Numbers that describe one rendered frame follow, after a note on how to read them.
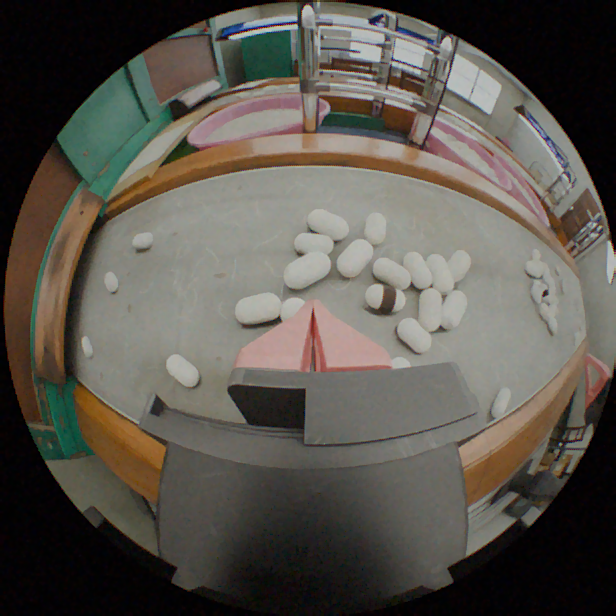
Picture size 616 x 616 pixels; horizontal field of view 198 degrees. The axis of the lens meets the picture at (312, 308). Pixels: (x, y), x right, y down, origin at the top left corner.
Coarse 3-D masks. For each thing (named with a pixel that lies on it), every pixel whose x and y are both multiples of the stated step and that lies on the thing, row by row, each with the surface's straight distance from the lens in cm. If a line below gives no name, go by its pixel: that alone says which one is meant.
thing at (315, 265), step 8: (304, 256) 15; (312, 256) 15; (320, 256) 15; (296, 264) 15; (304, 264) 14; (312, 264) 14; (320, 264) 15; (328, 264) 15; (288, 272) 14; (296, 272) 14; (304, 272) 14; (312, 272) 14; (320, 272) 15; (288, 280) 14; (296, 280) 14; (304, 280) 14; (312, 280) 15; (296, 288) 15
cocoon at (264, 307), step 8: (256, 296) 14; (264, 296) 14; (272, 296) 14; (240, 304) 14; (248, 304) 14; (256, 304) 14; (264, 304) 14; (272, 304) 14; (280, 304) 14; (240, 312) 14; (248, 312) 14; (256, 312) 14; (264, 312) 14; (272, 312) 14; (240, 320) 15; (248, 320) 14; (256, 320) 14; (264, 320) 14
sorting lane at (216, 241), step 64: (192, 192) 29; (256, 192) 23; (320, 192) 22; (384, 192) 24; (448, 192) 31; (128, 256) 30; (192, 256) 21; (256, 256) 18; (384, 256) 18; (448, 256) 22; (512, 256) 35; (128, 320) 25; (192, 320) 18; (384, 320) 16; (512, 320) 29; (576, 320) 91; (128, 384) 25; (512, 384) 29
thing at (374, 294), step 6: (372, 288) 15; (378, 288) 15; (396, 288) 16; (366, 294) 15; (372, 294) 15; (378, 294) 15; (402, 294) 16; (366, 300) 15; (372, 300) 15; (378, 300) 15; (396, 300) 15; (402, 300) 15; (372, 306) 15; (378, 306) 15; (396, 306) 15; (402, 306) 16
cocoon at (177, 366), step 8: (168, 360) 18; (176, 360) 17; (184, 360) 17; (168, 368) 18; (176, 368) 17; (184, 368) 17; (192, 368) 17; (176, 376) 17; (184, 376) 16; (192, 376) 16; (184, 384) 17; (192, 384) 17
